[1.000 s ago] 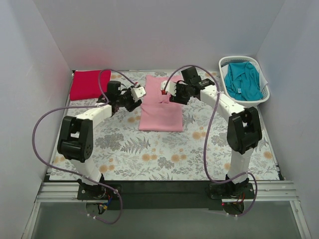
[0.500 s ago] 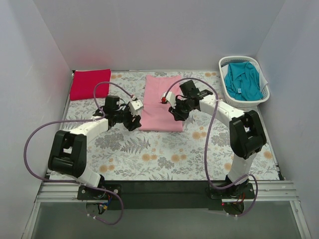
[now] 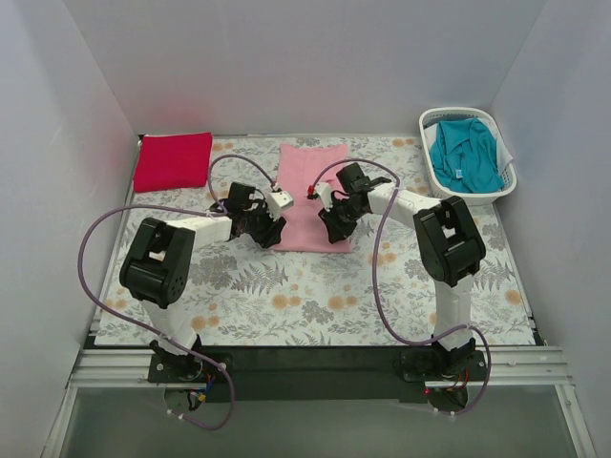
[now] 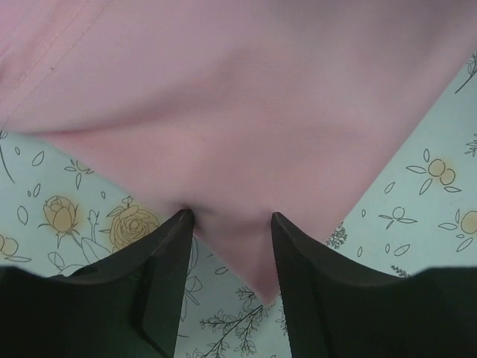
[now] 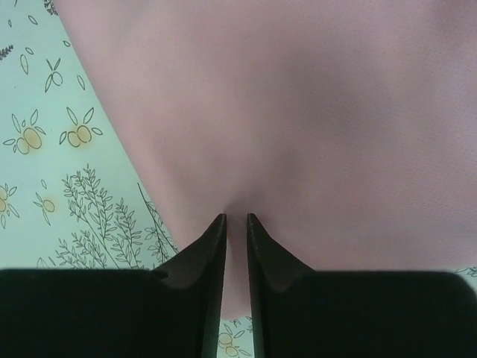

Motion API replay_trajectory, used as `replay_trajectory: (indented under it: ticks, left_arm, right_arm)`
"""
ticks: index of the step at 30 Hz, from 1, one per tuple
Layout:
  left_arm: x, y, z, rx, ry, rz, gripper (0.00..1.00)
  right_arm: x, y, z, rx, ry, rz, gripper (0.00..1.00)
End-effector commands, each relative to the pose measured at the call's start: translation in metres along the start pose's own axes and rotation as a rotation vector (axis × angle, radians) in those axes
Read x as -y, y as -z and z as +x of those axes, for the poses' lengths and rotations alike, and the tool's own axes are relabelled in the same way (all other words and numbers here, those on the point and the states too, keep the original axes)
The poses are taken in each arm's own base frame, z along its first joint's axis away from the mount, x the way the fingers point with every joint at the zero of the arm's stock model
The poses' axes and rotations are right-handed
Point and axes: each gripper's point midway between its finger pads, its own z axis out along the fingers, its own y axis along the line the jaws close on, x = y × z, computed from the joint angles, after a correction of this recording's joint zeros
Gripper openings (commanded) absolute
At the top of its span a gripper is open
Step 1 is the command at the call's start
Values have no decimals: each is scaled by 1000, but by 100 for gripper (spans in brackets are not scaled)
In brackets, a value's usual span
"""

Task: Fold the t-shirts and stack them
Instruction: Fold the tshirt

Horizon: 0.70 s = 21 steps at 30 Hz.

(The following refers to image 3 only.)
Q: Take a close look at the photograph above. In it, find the pink t shirt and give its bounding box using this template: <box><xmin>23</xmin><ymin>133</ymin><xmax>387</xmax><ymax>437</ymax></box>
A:
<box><xmin>268</xmin><ymin>142</ymin><xmax>353</xmax><ymax>254</ymax></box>

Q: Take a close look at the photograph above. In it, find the teal t shirt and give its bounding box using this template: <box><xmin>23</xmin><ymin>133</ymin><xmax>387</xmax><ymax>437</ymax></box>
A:
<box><xmin>429</xmin><ymin>118</ymin><xmax>504</xmax><ymax>194</ymax></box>

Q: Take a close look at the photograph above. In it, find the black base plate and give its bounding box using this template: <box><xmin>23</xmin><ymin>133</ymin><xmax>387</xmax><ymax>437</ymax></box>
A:
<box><xmin>147</xmin><ymin>345</ymin><xmax>488</xmax><ymax>404</ymax></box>

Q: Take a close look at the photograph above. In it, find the folded red t shirt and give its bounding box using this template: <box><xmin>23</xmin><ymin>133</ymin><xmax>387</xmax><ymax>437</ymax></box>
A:
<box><xmin>133</xmin><ymin>133</ymin><xmax>214</xmax><ymax>194</ymax></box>

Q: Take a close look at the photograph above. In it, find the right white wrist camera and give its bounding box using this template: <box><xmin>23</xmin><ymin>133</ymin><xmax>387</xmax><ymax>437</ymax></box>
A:
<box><xmin>306</xmin><ymin>181</ymin><xmax>333</xmax><ymax>212</ymax></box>

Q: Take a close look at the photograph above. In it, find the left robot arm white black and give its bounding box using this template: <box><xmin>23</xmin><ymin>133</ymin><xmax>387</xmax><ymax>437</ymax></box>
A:
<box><xmin>119</xmin><ymin>182</ymin><xmax>294</xmax><ymax>382</ymax></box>

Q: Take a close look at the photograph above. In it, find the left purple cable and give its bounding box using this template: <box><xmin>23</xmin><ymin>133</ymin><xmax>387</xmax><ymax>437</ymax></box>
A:
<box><xmin>77</xmin><ymin>154</ymin><xmax>283</xmax><ymax>430</ymax></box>

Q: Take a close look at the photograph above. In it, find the floral table mat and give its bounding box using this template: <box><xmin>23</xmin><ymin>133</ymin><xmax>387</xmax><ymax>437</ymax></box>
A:
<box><xmin>92</xmin><ymin>136</ymin><xmax>535</xmax><ymax>346</ymax></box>

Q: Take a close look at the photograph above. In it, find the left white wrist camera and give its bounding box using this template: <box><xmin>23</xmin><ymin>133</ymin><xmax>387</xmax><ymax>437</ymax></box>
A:
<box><xmin>265</xmin><ymin>191</ymin><xmax>294</xmax><ymax>218</ymax></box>

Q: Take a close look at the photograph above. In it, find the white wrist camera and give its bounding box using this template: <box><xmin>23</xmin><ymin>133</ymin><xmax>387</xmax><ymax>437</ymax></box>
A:
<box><xmin>265</xmin><ymin>191</ymin><xmax>294</xmax><ymax>218</ymax></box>
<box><xmin>306</xmin><ymin>181</ymin><xmax>333</xmax><ymax>212</ymax></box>

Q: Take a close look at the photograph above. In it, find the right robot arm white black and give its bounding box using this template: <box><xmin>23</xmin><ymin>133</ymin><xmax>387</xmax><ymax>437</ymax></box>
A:
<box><xmin>307</xmin><ymin>159</ymin><xmax>486</xmax><ymax>382</ymax></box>

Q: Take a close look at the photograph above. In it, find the aluminium frame rail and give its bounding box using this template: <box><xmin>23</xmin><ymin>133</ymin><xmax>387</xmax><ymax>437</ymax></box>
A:
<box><xmin>42</xmin><ymin>345</ymin><xmax>597</xmax><ymax>457</ymax></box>

